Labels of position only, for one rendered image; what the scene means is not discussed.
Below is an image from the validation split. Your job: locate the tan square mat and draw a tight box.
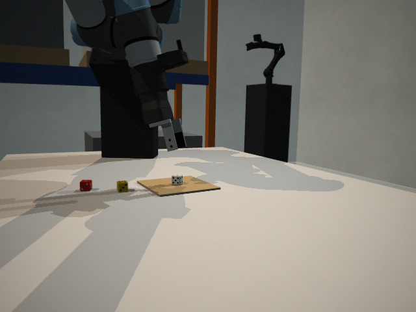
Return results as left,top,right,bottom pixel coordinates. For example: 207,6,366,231
137,175,220,197

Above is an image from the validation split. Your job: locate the yellow die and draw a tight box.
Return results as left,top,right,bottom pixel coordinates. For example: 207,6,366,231
117,181,128,192

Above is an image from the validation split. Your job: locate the white die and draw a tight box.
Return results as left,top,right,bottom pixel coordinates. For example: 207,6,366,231
172,174,183,185

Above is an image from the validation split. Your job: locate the red die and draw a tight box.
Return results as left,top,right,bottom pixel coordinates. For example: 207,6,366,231
80,180,92,191

